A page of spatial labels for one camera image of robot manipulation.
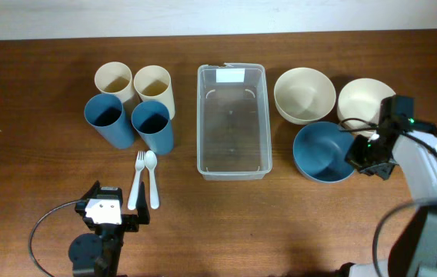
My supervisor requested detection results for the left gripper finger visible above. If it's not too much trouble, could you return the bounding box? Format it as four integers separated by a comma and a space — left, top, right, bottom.
136, 182, 150, 225
81, 180, 100, 200

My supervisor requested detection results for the blue bowl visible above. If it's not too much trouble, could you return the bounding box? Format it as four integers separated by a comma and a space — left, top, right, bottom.
292, 122, 355, 183

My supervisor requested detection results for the cream bowl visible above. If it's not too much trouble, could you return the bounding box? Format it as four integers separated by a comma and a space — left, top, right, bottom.
337, 78, 395, 129
274, 67, 337, 125

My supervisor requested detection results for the blue cup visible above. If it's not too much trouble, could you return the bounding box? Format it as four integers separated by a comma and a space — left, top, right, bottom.
84, 94, 135, 149
131, 100, 174, 155

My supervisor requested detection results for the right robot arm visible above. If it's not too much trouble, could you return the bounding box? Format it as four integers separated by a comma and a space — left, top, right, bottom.
337, 95, 437, 276

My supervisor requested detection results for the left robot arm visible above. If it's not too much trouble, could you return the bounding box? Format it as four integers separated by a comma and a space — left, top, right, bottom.
68, 182, 150, 276

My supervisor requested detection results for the clear plastic container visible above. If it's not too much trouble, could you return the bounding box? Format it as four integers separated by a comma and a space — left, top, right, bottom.
197, 63, 272, 181

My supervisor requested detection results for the white plastic fork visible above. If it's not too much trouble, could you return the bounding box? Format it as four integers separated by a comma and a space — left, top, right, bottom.
127, 151, 145, 210

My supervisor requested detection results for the white plastic spoon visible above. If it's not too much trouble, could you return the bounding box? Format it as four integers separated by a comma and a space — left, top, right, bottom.
144, 150, 160, 209

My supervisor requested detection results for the cream cup back left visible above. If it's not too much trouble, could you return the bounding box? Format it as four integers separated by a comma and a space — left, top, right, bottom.
94, 62, 139, 117

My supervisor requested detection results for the cream cup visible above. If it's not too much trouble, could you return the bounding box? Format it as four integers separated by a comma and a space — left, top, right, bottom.
94, 62, 139, 117
133, 65, 175, 119

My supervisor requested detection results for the cream cup back right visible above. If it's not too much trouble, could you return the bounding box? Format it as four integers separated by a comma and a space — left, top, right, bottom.
133, 65, 175, 119

